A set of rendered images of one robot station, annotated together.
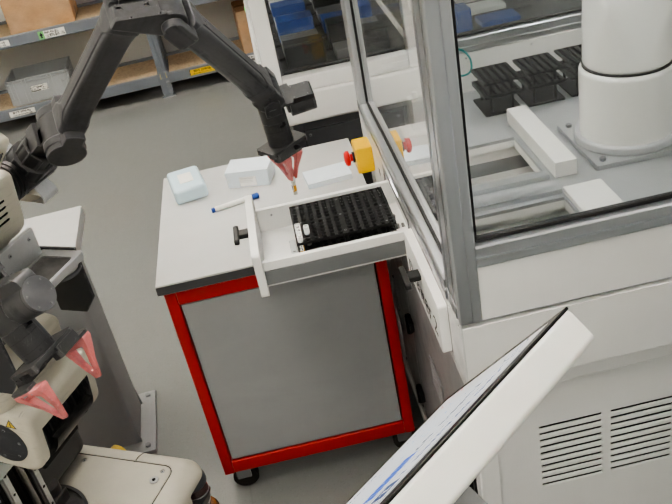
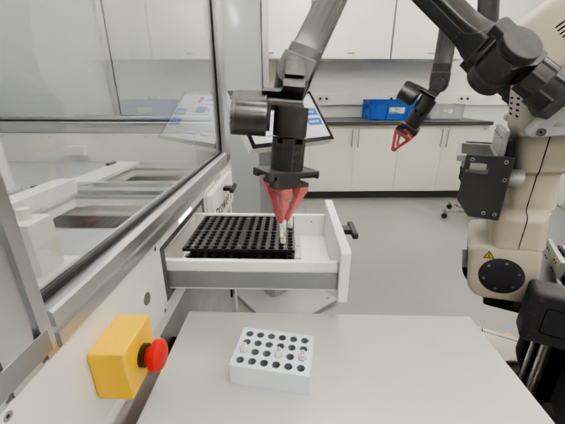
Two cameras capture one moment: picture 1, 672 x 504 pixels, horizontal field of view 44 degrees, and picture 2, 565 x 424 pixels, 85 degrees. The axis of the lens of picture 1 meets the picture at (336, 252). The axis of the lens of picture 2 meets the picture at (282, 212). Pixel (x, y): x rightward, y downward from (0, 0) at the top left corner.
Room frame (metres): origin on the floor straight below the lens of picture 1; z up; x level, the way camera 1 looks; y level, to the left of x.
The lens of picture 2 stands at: (2.28, 0.10, 1.19)
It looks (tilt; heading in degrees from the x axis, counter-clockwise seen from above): 21 degrees down; 184
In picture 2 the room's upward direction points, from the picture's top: straight up
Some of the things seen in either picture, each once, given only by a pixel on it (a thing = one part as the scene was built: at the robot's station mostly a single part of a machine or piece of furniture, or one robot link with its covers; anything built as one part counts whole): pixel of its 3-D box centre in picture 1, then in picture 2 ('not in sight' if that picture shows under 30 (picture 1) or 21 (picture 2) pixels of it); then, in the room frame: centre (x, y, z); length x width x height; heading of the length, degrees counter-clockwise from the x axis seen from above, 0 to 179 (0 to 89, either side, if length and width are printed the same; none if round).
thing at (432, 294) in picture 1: (426, 286); (221, 197); (1.34, -0.16, 0.87); 0.29 x 0.02 x 0.11; 2
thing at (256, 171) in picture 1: (250, 172); not in sight; (2.21, 0.20, 0.79); 0.13 x 0.09 x 0.05; 78
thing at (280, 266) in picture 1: (347, 226); (240, 245); (1.65, -0.04, 0.86); 0.40 x 0.26 x 0.06; 92
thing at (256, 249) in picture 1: (256, 243); (334, 242); (1.64, 0.17, 0.87); 0.29 x 0.02 x 0.11; 2
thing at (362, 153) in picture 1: (361, 155); (127, 354); (1.98, -0.12, 0.88); 0.07 x 0.05 x 0.07; 2
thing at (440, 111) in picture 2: not in sight; (441, 111); (-1.81, 1.76, 0.99); 0.40 x 0.31 x 0.17; 95
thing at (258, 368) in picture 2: not in sight; (273, 358); (1.89, 0.06, 0.78); 0.12 x 0.08 x 0.04; 84
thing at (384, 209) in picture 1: (342, 226); (245, 243); (1.65, -0.03, 0.87); 0.22 x 0.18 x 0.06; 92
